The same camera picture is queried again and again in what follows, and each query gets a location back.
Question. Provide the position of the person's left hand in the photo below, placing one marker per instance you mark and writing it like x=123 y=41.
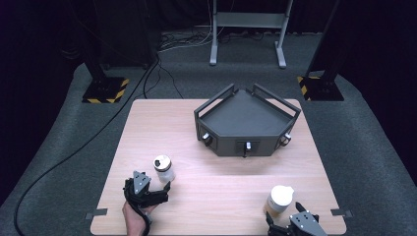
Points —
x=133 y=220

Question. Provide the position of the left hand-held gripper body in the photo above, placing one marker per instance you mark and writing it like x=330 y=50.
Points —
x=141 y=183

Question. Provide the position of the grey tape tab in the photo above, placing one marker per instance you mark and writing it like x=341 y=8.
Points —
x=96 y=213
x=342 y=212

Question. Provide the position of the dark grey corner shelf tray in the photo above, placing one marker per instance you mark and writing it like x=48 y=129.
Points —
x=244 y=121

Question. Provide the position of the black stand with striped base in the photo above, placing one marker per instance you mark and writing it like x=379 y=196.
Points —
x=105 y=88
x=323 y=88

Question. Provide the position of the grey metal stand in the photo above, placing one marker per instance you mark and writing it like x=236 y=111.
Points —
x=246 y=20

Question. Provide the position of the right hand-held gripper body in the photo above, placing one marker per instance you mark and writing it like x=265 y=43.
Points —
x=306 y=224

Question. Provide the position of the amber jar with white lid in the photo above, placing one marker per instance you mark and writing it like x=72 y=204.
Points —
x=279 y=198

